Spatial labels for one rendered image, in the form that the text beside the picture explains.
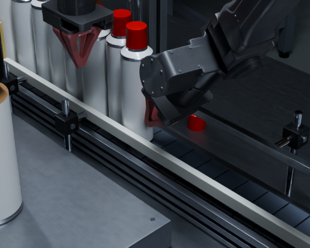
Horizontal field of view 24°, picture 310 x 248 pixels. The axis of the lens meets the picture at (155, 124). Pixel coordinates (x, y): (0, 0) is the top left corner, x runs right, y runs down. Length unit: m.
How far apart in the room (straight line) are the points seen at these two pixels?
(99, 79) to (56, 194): 0.22
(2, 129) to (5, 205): 0.12
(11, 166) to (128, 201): 0.18
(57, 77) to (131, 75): 0.22
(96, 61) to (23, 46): 0.22
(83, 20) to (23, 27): 0.29
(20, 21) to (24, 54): 0.07
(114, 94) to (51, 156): 0.14
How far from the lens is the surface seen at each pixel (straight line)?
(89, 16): 1.07
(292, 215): 1.05
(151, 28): 1.28
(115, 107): 1.18
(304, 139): 1.07
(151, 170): 1.12
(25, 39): 1.34
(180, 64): 0.93
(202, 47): 0.96
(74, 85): 1.24
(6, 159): 0.98
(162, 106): 1.04
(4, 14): 1.37
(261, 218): 0.99
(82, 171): 1.12
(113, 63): 1.15
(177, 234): 1.07
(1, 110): 0.95
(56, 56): 1.27
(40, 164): 1.14
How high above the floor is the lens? 1.54
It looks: 32 degrees down
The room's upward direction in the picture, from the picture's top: straight up
